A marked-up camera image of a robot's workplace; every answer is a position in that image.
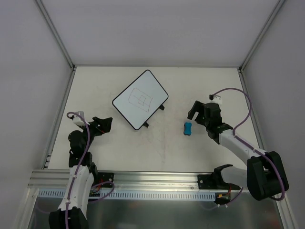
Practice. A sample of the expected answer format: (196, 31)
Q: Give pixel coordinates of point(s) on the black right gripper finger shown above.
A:
(197, 107)
(200, 119)

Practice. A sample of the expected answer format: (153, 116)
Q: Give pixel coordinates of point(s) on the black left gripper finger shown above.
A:
(102, 121)
(105, 128)

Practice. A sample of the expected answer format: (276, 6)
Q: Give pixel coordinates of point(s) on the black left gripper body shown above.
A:
(97, 126)

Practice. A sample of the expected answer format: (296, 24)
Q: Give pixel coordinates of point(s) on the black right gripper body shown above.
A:
(202, 113)

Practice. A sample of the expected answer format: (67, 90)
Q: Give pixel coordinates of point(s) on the blue whiteboard eraser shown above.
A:
(187, 128)

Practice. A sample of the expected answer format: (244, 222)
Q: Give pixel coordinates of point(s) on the white whiteboard black frame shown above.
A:
(140, 100)

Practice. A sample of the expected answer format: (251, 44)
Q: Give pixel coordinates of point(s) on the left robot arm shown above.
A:
(83, 174)

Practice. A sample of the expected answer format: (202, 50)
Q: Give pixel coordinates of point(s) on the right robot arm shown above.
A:
(264, 175)

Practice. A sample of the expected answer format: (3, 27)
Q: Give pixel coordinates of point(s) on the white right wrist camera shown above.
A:
(215, 99)

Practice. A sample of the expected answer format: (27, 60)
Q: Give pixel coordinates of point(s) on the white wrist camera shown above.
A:
(78, 118)
(215, 99)

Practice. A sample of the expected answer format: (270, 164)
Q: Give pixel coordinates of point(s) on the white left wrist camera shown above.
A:
(78, 118)

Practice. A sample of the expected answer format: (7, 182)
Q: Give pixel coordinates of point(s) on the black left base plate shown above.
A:
(104, 177)

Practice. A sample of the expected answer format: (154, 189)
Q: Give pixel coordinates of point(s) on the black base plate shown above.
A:
(214, 182)
(104, 177)

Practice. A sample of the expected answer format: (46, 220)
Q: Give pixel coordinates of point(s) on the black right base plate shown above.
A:
(214, 182)

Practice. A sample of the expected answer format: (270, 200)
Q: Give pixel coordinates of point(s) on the white slotted cable duct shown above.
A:
(136, 195)

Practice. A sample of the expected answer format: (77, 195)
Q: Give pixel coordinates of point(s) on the aluminium mounting rail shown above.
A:
(123, 180)

